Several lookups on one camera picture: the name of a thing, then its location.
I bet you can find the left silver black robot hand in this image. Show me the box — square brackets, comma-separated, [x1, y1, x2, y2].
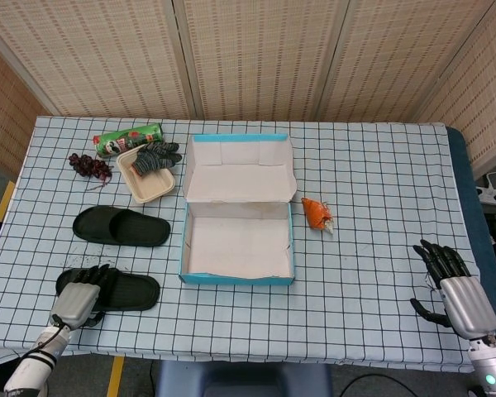
[48, 263, 112, 332]

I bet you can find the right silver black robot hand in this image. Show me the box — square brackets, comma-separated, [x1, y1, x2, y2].
[409, 238, 496, 341]

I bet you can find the black rubber slipper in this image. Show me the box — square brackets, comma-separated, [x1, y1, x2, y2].
[72, 205, 172, 248]
[55, 267, 161, 312]

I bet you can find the open blue cardboard shoe box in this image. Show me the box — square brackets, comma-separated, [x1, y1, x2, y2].
[178, 132, 295, 286]

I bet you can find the dark blue padded table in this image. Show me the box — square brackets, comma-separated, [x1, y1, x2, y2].
[445, 126, 496, 344]

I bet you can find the beige food tray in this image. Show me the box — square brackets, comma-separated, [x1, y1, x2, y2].
[116, 144, 177, 204]

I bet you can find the dark red grape bunch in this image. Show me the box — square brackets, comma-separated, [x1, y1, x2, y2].
[68, 152, 115, 191]

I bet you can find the grey striped knit glove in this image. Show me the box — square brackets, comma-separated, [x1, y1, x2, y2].
[131, 141, 183, 175]

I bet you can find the green chips can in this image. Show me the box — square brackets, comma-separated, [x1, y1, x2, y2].
[92, 122, 165, 160]

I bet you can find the crumpled orange snack bag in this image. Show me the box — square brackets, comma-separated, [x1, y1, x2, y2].
[300, 197, 336, 237]

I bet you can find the blue checkered tablecloth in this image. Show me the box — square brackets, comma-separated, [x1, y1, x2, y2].
[0, 116, 480, 373]

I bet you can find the dark blue chair seat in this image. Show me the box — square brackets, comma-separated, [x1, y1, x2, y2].
[155, 361, 331, 397]

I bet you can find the beige woven folding screen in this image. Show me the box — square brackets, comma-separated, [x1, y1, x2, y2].
[0, 0, 496, 179]

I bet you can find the black floor cable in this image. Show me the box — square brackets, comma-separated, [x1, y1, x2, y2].
[339, 373, 418, 397]

